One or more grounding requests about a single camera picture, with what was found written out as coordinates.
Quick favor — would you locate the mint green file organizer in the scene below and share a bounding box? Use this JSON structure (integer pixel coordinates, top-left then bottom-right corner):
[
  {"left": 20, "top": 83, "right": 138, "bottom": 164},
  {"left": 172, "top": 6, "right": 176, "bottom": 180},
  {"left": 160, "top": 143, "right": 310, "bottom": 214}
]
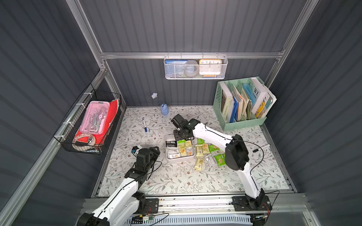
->
[{"left": 213, "top": 77, "right": 276, "bottom": 131}]

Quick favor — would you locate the yellow white clock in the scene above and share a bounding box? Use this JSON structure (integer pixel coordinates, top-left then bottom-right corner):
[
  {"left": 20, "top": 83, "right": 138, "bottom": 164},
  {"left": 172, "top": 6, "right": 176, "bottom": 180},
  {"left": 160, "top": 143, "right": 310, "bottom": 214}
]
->
[{"left": 199, "top": 59, "right": 222, "bottom": 76}]

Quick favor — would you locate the grey tape roll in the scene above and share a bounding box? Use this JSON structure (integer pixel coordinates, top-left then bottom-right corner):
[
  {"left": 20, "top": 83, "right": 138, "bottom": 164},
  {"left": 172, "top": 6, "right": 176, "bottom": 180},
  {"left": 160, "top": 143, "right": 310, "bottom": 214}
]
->
[{"left": 184, "top": 60, "right": 199, "bottom": 78}]

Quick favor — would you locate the white cookie packet front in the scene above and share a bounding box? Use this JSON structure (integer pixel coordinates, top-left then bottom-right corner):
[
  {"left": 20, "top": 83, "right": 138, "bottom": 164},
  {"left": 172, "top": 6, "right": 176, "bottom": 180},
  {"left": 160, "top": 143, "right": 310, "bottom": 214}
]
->
[{"left": 167, "top": 153, "right": 181, "bottom": 159}]

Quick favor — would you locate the green cookie packet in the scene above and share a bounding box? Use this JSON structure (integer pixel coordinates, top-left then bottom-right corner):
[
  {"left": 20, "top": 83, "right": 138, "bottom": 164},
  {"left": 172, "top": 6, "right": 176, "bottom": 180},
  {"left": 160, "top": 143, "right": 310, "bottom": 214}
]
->
[
  {"left": 214, "top": 153, "right": 226, "bottom": 167},
  {"left": 177, "top": 139, "right": 186, "bottom": 145}
]

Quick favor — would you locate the blue folder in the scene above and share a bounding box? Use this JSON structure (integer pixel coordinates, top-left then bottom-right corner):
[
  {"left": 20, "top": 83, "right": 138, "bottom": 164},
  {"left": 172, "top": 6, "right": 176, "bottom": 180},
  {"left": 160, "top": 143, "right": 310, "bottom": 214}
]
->
[{"left": 230, "top": 96, "right": 239, "bottom": 123}]

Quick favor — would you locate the silver cookie packet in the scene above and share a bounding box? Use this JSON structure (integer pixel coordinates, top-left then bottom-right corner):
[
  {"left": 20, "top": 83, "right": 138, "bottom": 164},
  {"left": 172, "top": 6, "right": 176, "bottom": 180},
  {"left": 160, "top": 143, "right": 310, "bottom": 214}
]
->
[{"left": 204, "top": 154, "right": 217, "bottom": 166}]

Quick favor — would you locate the white storage box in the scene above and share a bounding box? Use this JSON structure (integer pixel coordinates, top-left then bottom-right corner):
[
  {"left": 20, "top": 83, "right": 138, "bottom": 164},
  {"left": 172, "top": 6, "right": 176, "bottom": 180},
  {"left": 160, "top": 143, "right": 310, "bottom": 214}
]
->
[{"left": 165, "top": 135, "right": 196, "bottom": 163}]

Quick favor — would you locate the blue box in basket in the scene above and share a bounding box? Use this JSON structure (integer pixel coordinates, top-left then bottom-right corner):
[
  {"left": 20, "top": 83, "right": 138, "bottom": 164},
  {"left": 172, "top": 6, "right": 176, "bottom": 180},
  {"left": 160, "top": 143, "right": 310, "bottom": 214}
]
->
[{"left": 164, "top": 59, "right": 187, "bottom": 78}]

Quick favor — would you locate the pale yellow cookie packet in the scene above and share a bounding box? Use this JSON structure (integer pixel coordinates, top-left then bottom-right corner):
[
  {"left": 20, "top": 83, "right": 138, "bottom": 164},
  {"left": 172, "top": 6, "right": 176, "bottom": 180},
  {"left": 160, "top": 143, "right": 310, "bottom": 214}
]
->
[{"left": 178, "top": 145, "right": 188, "bottom": 157}]

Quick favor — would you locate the green cookie packet upright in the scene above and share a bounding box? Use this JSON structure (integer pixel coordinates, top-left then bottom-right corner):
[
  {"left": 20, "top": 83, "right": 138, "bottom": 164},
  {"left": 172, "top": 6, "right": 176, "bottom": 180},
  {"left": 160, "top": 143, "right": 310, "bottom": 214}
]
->
[{"left": 177, "top": 139, "right": 186, "bottom": 145}]

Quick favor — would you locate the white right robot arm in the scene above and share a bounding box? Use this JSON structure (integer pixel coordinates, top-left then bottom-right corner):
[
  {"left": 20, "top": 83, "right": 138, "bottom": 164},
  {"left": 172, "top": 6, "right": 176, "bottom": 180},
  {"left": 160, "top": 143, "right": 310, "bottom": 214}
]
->
[{"left": 171, "top": 114, "right": 265, "bottom": 210}]

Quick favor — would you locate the white wire wall basket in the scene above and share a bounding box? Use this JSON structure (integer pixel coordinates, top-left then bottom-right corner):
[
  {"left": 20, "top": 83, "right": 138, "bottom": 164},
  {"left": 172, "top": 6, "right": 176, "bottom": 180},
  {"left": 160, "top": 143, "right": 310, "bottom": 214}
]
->
[{"left": 164, "top": 54, "right": 229, "bottom": 80}]

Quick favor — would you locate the blue white marker pen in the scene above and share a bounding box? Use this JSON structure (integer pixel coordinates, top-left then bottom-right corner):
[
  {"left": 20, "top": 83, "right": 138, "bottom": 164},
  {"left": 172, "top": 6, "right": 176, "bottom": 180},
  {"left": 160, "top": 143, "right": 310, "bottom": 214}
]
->
[{"left": 142, "top": 117, "right": 148, "bottom": 132}]

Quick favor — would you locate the pale yellow packet stack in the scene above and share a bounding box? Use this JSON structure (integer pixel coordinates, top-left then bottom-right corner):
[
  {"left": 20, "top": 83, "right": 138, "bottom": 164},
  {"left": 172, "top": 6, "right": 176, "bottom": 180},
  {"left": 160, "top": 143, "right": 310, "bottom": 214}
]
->
[{"left": 185, "top": 140, "right": 193, "bottom": 148}]

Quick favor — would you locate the yellow illustrated book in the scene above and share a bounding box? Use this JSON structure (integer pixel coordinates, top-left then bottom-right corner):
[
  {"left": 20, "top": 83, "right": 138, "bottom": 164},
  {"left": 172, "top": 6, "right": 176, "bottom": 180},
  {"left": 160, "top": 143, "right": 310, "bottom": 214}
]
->
[{"left": 255, "top": 99, "right": 266, "bottom": 118}]

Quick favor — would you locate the clear tape dispenser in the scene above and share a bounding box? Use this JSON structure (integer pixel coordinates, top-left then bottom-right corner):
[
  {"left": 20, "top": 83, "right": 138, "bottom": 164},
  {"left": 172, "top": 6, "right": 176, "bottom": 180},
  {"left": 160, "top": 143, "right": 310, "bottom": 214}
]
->
[{"left": 72, "top": 134, "right": 96, "bottom": 146}]

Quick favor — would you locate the black cookie packet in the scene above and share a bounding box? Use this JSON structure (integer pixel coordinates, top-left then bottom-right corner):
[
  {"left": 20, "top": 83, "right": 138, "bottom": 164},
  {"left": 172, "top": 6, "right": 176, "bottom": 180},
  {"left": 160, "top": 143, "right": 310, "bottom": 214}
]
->
[{"left": 166, "top": 141, "right": 177, "bottom": 147}]

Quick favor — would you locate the black wire wall basket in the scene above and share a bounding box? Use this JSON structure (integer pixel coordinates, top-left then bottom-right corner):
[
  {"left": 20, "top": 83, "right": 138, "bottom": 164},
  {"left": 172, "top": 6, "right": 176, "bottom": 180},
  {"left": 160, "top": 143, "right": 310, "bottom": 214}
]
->
[{"left": 53, "top": 85, "right": 122, "bottom": 155}]

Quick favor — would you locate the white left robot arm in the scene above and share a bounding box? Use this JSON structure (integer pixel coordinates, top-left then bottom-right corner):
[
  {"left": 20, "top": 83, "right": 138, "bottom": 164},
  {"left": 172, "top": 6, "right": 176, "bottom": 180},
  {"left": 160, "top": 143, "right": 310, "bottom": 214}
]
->
[{"left": 76, "top": 146, "right": 160, "bottom": 226}]

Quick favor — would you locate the black white marker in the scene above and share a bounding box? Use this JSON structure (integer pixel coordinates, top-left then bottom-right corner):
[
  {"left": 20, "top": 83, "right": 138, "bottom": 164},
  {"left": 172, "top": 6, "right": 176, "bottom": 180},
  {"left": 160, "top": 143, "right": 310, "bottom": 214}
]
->
[{"left": 253, "top": 144, "right": 270, "bottom": 153}]

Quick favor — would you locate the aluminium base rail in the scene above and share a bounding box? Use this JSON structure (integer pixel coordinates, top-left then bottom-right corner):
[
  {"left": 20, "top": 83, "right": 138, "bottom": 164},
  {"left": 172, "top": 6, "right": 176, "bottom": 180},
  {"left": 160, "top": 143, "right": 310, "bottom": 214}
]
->
[{"left": 157, "top": 192, "right": 310, "bottom": 215}]

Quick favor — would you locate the pale green workspace book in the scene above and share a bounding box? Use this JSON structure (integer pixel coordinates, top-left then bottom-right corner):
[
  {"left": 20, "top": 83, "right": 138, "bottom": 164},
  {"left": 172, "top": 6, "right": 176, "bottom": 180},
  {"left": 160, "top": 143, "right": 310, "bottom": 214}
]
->
[{"left": 220, "top": 82, "right": 234, "bottom": 123}]

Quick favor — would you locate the white illustrated book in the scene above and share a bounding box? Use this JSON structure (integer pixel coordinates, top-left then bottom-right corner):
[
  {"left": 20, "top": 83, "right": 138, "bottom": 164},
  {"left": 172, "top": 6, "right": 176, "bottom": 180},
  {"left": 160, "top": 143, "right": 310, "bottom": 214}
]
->
[{"left": 249, "top": 77, "right": 277, "bottom": 118}]

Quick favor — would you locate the pink plastic tool case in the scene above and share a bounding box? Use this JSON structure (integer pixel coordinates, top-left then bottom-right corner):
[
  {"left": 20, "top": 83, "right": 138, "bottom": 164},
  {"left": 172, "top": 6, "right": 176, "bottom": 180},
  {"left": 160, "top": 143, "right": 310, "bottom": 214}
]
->
[{"left": 79, "top": 101, "right": 110, "bottom": 135}]

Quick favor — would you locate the red cloth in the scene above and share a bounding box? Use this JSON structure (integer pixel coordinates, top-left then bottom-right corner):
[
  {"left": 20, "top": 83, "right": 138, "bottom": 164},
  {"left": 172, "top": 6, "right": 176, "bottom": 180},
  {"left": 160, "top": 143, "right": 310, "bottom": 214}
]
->
[{"left": 75, "top": 99, "right": 120, "bottom": 146}]

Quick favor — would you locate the beige paper stack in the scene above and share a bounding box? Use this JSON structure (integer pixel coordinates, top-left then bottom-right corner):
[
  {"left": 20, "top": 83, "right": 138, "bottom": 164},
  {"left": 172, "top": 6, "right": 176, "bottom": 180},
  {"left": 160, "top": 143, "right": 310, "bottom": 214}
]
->
[{"left": 232, "top": 85, "right": 249, "bottom": 121}]

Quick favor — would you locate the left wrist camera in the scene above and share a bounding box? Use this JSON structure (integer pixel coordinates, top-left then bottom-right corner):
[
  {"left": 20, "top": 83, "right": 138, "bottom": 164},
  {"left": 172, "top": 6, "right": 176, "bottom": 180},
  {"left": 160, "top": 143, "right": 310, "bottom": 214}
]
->
[{"left": 131, "top": 146, "right": 143, "bottom": 156}]

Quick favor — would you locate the blue spray bottle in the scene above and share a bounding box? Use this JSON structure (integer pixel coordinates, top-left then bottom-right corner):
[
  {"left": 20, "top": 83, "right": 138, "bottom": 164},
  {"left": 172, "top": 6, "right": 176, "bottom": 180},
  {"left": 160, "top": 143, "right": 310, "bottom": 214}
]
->
[{"left": 151, "top": 92, "right": 169, "bottom": 116}]

